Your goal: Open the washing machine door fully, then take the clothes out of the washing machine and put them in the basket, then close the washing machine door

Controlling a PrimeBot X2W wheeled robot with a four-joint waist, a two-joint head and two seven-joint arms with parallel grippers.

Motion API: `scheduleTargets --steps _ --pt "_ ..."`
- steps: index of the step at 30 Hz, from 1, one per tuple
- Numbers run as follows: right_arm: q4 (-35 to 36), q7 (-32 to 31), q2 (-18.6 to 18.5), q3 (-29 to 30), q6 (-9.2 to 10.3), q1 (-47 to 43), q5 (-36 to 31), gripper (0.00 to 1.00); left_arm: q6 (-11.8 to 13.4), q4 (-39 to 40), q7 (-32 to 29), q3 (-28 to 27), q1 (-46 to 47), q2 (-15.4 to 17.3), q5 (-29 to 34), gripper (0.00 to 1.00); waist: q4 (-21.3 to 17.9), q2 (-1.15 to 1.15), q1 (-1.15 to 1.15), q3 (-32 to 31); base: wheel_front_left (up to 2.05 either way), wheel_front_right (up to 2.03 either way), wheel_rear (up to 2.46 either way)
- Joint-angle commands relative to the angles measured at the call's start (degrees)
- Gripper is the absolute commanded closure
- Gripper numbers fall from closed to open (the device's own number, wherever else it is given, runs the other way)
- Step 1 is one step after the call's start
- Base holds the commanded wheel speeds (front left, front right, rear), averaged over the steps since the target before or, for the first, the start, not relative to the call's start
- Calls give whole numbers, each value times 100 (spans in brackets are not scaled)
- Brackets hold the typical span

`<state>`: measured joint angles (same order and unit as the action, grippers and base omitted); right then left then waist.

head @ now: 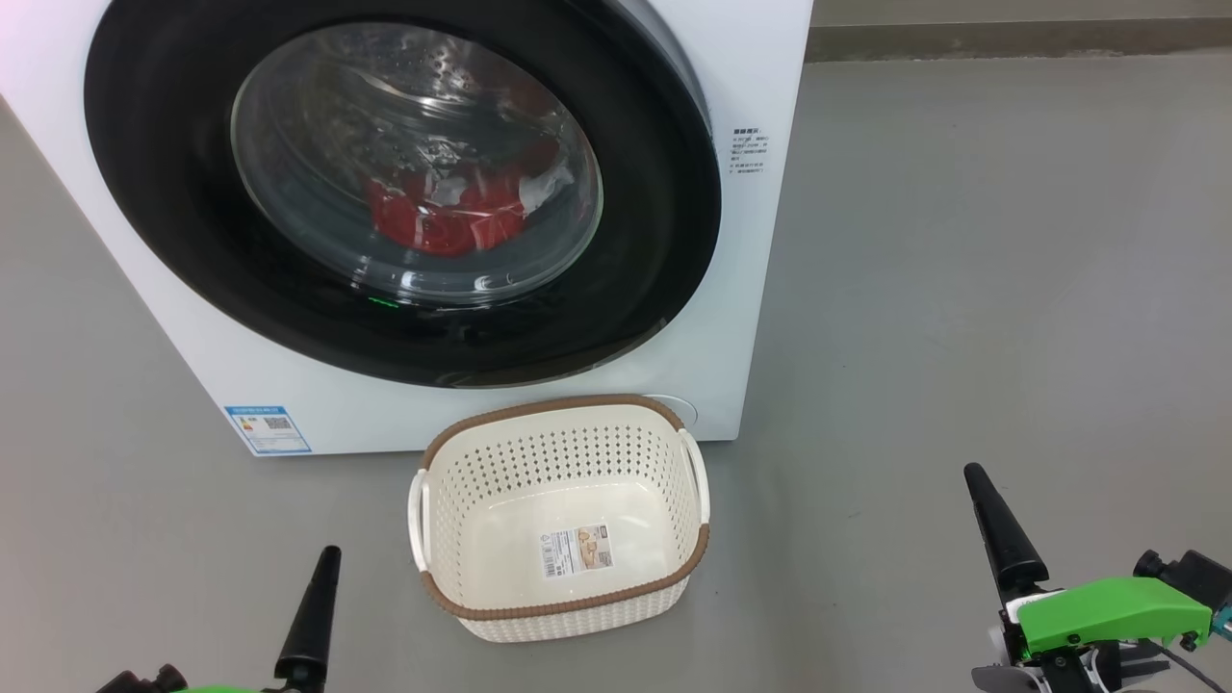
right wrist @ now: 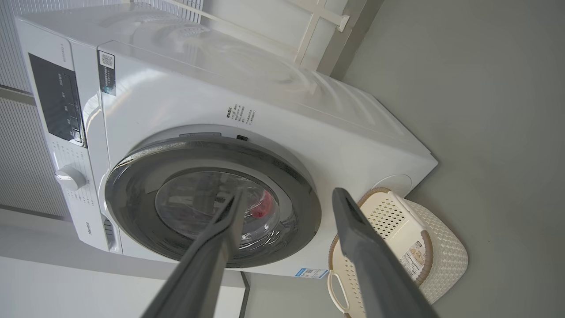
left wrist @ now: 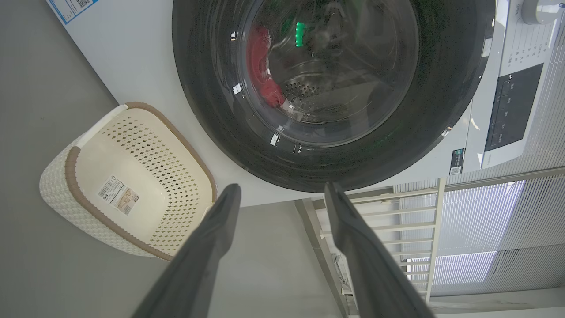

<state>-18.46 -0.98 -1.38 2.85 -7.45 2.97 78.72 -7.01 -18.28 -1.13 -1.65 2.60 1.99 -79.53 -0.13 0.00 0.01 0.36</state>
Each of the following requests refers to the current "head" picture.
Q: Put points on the left black wrist camera box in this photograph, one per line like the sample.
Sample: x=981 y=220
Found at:
x=144 y=681

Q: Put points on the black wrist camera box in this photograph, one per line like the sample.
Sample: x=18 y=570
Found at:
x=144 y=681
x=1193 y=576

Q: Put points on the cream laundry basket brown rim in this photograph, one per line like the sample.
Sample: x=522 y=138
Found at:
x=568 y=611

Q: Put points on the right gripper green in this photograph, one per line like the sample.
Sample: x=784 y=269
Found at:
x=1107 y=611

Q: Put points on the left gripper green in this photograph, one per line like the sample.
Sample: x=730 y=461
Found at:
x=226 y=689

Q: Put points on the blue energy label sticker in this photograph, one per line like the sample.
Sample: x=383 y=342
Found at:
x=269 y=429

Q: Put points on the red and white garment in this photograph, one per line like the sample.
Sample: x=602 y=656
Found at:
x=438 y=217

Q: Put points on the grey wall baseboard strip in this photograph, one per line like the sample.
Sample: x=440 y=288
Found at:
x=1011 y=40

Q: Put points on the white front-load washing machine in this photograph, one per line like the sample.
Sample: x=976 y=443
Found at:
x=115 y=250

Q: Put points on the right black wrist camera box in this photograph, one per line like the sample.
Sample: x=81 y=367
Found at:
x=1193 y=576

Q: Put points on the grey washing machine door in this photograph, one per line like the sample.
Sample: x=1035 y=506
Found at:
x=173 y=192

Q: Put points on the round white drain filter cover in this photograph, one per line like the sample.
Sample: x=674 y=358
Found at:
x=676 y=409

